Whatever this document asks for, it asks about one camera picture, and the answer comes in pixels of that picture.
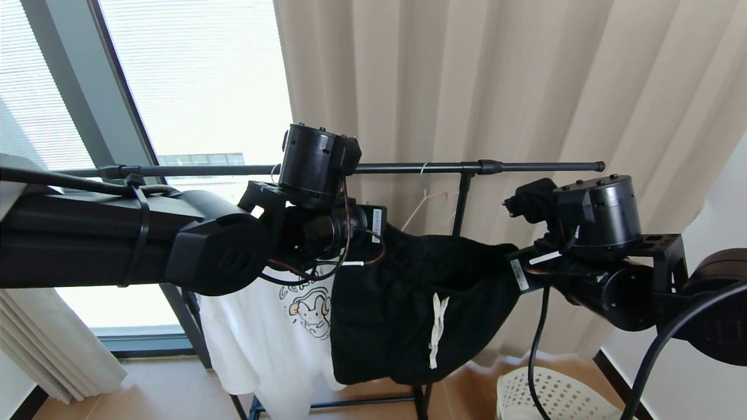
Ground black shorts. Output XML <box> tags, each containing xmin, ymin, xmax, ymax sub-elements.
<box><xmin>330</xmin><ymin>225</ymin><xmax>523</xmax><ymax>386</ymax></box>

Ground black clothes rack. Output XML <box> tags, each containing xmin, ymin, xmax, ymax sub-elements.
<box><xmin>55</xmin><ymin>160</ymin><xmax>606</xmax><ymax>420</ymax></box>

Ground white printed t-shirt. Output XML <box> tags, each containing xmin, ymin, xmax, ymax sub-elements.
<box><xmin>196</xmin><ymin>265</ymin><xmax>348</xmax><ymax>420</ymax></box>

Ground black cable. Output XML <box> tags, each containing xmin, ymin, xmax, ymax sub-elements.
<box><xmin>620</xmin><ymin>283</ymin><xmax>747</xmax><ymax>420</ymax></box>
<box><xmin>527</xmin><ymin>285</ymin><xmax>552</xmax><ymax>420</ymax></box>

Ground beige curtain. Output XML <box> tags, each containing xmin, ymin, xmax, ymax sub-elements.
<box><xmin>273</xmin><ymin>0</ymin><xmax>747</xmax><ymax>365</ymax></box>
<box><xmin>0</xmin><ymin>153</ymin><xmax>127</xmax><ymax>404</ymax></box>

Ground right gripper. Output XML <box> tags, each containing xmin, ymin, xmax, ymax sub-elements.
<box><xmin>507</xmin><ymin>244</ymin><xmax>660</xmax><ymax>332</ymax></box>

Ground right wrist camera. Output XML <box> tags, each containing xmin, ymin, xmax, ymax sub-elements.
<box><xmin>503</xmin><ymin>178</ymin><xmax>578</xmax><ymax>251</ymax></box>

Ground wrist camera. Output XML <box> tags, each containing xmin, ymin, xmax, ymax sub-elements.
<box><xmin>503</xmin><ymin>178</ymin><xmax>578</xmax><ymax>251</ymax></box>
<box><xmin>340</xmin><ymin>135</ymin><xmax>363</xmax><ymax>176</ymax></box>

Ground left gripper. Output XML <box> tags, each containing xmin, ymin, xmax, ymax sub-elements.
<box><xmin>302</xmin><ymin>204</ymin><xmax>387</xmax><ymax>263</ymax></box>

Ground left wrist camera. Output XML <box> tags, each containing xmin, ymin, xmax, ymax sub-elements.
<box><xmin>340</xmin><ymin>135</ymin><xmax>363</xmax><ymax>176</ymax></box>

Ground window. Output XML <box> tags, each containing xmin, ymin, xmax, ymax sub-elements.
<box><xmin>0</xmin><ymin>0</ymin><xmax>292</xmax><ymax>356</ymax></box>

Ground white laundry basket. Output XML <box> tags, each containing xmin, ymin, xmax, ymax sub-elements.
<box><xmin>496</xmin><ymin>366</ymin><xmax>640</xmax><ymax>420</ymax></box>

